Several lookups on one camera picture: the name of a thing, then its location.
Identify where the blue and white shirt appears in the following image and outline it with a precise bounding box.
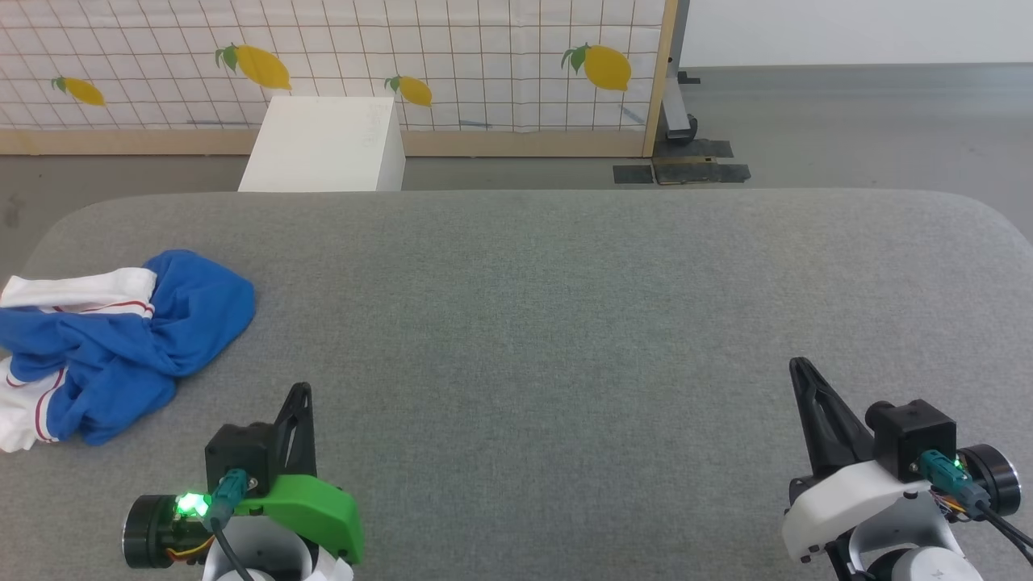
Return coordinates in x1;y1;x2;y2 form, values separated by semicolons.
0;249;257;453

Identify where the lemon print partition screen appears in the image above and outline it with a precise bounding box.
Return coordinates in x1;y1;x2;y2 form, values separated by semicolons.
0;0;680;158

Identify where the grey fabric sofa cushion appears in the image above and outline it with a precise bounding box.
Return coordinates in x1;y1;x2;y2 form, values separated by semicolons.
0;190;1033;581

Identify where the grey stand with caster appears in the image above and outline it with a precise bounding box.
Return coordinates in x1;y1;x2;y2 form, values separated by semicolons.
658;0;700;148

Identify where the dark floor base plate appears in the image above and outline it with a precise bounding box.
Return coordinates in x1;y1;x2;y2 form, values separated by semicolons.
652;139;734;186

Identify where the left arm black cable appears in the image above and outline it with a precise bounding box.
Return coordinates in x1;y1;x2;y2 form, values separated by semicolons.
206;470;257;581

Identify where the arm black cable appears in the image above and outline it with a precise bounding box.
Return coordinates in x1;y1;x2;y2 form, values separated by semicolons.
206;470;257;581
920;450;1033;566

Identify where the white box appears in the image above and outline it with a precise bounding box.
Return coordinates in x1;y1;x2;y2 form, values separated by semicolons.
238;96;406;193

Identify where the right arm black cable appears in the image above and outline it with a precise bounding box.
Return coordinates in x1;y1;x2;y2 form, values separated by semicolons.
920;450;1033;566

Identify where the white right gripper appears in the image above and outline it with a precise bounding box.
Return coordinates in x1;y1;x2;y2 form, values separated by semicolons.
781;357;929;562

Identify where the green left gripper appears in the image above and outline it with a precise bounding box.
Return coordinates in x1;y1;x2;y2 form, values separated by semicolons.
234;382;364;566

